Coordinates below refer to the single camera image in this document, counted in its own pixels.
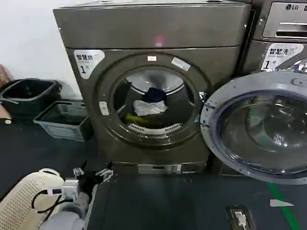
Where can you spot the dark blue garment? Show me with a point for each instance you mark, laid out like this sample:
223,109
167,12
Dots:
155,94

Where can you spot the black plastic bin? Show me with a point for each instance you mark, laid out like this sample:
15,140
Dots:
28,100

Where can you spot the grey dryer with drawer panel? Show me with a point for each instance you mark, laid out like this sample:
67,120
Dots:
283,24

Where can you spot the white perforated laundry basket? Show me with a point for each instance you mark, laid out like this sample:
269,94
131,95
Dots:
21,194

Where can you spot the beige rolled mat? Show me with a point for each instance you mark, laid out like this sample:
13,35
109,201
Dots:
5,117

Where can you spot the dark green plastic crate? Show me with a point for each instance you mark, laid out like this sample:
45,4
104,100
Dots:
64,127

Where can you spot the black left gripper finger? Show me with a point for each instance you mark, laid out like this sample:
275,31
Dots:
79,170
105,173

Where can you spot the yellow garment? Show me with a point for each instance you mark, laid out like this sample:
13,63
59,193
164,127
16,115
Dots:
134,118

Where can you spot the round glass dryer door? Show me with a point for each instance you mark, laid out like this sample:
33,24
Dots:
259,124

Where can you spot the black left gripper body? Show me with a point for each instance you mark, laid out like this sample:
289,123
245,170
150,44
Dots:
88,180

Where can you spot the grey front-loading dryer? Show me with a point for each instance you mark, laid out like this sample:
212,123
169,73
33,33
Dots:
148,28

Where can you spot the green floor tape strip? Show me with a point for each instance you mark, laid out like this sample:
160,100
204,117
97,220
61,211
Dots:
284,206

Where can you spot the white garment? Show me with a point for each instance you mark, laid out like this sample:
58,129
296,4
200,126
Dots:
148,107

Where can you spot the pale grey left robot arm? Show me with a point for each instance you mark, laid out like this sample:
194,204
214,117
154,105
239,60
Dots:
72,219

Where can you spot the white arrow floor sticker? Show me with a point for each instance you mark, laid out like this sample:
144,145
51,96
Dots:
279,203

